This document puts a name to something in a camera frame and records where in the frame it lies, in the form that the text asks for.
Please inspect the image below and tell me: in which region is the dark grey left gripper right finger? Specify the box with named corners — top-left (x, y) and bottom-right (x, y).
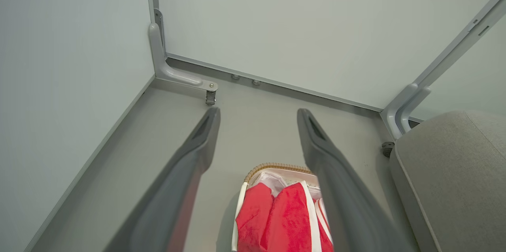
top-left (296, 108), bottom-right (416, 252)

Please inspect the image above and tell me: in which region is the grey fabric sofa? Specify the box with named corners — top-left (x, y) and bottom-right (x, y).
top-left (389, 111), bottom-right (506, 252)

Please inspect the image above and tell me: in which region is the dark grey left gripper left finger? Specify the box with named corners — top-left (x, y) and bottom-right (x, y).
top-left (104, 107), bottom-right (221, 252)

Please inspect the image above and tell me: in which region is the grey slotted partition post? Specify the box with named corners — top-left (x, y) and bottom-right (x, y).
top-left (413, 0), bottom-right (506, 87)

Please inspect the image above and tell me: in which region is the white basket with brown rim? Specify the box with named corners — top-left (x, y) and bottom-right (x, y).
top-left (231, 162), bottom-right (329, 252)

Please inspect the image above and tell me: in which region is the grey partition foot with caster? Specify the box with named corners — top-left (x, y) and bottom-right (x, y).
top-left (149, 23), bottom-right (219, 94)

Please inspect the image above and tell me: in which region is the grey double partition foot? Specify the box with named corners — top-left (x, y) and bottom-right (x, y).
top-left (380, 83), bottom-right (431, 140)

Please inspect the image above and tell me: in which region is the white basket liner cloth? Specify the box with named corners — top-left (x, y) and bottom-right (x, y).
top-left (253, 170), bottom-right (321, 199)

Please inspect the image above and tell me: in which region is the red and white garment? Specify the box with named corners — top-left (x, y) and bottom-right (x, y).
top-left (236, 181), bottom-right (334, 252)

